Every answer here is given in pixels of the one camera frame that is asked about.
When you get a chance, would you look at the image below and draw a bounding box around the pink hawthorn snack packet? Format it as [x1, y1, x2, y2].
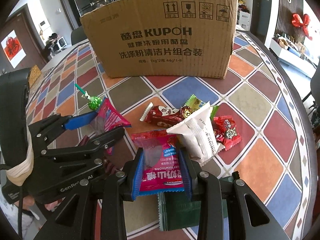
[131, 129, 184, 196]

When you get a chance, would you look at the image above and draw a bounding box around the person's left hand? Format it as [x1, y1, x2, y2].
[22, 196, 64, 211]

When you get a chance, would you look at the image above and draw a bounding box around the maroon striped snack packet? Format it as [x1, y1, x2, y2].
[78, 135, 119, 176]

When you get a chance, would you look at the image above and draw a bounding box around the green wrapped lollipop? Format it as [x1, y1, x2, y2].
[75, 83, 103, 111]

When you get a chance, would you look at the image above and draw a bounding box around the dark green snack packet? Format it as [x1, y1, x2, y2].
[157, 174, 234, 231]

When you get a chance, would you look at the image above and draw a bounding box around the red white candy bar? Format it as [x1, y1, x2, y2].
[140, 103, 184, 128]

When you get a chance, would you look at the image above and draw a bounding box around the colourful checkered tablecloth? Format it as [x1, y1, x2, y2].
[27, 33, 317, 239]

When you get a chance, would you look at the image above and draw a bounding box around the red wrapped candy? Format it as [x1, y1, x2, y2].
[213, 115, 242, 151]

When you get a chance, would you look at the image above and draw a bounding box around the white snack packet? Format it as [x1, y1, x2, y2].
[167, 102, 225, 166]

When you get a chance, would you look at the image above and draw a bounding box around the grey chair behind table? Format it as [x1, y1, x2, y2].
[71, 25, 87, 45]

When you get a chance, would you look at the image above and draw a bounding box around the red paper door poster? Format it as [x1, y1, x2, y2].
[1, 30, 26, 69]

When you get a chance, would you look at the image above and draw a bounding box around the green yellow candy packet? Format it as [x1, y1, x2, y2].
[185, 94, 219, 121]

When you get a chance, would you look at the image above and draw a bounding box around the brown cardboard box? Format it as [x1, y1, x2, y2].
[80, 0, 238, 79]

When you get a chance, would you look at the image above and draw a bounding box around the white tv cabinet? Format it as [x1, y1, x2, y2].
[270, 39, 316, 78]

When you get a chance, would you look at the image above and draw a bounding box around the white shelf with items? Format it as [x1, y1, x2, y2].
[237, 0, 251, 31]

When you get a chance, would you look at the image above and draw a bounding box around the red bow decoration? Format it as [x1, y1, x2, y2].
[291, 13, 312, 40]

